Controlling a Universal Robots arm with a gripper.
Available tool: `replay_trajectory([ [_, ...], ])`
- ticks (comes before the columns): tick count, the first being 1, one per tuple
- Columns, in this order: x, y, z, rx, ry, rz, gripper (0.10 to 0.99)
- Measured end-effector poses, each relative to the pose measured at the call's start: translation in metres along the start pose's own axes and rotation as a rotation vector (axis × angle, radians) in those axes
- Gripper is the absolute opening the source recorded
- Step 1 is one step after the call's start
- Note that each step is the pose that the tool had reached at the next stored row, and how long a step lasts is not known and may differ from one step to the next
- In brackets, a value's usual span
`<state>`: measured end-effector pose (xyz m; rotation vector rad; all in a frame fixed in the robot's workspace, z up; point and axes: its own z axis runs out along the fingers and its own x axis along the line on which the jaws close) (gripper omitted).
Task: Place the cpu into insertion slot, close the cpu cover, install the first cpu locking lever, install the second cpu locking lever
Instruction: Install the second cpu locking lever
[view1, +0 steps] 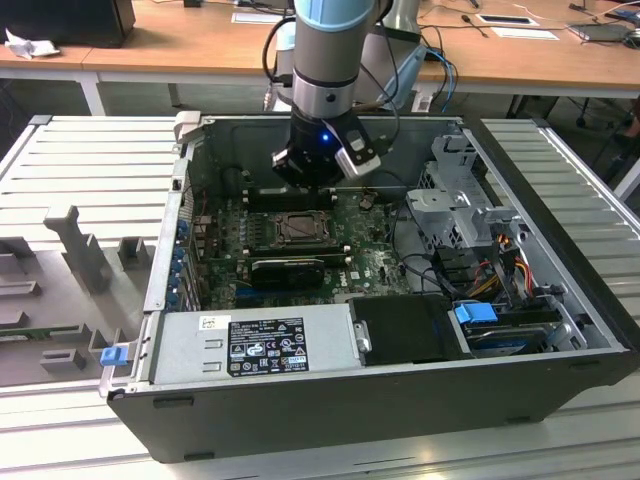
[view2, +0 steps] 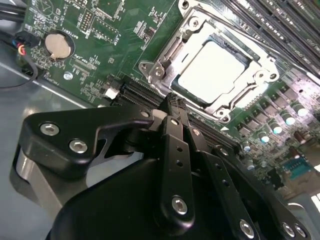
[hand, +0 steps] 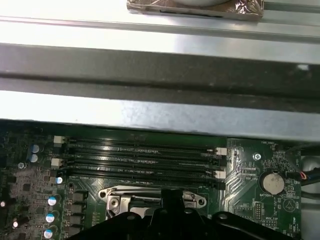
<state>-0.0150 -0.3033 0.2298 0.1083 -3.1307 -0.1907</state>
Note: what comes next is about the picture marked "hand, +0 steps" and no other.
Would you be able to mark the black RAM slot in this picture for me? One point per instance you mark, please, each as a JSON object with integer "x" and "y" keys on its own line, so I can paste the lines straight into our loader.
{"x": 150, "y": 176}
{"x": 150, "y": 147}
{"x": 150, "y": 156}
{"x": 150, "y": 166}

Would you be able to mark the black open PC case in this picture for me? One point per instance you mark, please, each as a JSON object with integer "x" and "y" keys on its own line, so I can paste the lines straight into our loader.
{"x": 150, "y": 70}

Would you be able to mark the metal socket cover frame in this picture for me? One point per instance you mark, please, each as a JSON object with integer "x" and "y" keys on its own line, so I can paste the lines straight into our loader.
{"x": 120, "y": 206}

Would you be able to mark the grey square inductor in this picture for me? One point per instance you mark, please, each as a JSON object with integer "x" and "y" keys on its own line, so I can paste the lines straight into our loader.
{"x": 76, "y": 221}
{"x": 80, "y": 196}
{"x": 77, "y": 209}

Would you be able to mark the blue-top capacitor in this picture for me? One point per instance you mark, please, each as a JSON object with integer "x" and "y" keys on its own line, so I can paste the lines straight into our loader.
{"x": 35, "y": 148}
{"x": 50, "y": 218}
{"x": 47, "y": 233}
{"x": 59, "y": 180}
{"x": 33, "y": 158}
{"x": 51, "y": 200}

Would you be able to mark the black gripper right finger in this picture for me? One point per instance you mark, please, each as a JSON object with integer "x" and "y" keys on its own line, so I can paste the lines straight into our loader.
{"x": 207, "y": 228}

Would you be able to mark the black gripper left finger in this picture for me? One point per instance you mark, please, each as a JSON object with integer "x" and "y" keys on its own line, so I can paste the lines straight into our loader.
{"x": 140, "y": 227}

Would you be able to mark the green motherboard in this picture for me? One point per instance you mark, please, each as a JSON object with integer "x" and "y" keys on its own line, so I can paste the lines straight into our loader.
{"x": 240, "y": 175}

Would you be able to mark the motherboard screw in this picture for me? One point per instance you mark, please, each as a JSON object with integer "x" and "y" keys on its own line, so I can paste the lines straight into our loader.
{"x": 22, "y": 165}
{"x": 256, "y": 156}

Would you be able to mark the CPU with silver top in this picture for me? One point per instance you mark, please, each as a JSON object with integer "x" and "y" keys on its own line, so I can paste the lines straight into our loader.
{"x": 140, "y": 211}

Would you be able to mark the silver-top capacitor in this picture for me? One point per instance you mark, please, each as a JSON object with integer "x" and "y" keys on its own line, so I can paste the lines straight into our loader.
{"x": 15, "y": 223}
{"x": 3, "y": 203}

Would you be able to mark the CPU socket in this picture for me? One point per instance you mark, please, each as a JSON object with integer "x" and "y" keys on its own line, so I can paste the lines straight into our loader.
{"x": 103, "y": 198}

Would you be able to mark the coin battery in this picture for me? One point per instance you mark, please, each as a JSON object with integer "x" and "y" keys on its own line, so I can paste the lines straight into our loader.
{"x": 272, "y": 183}

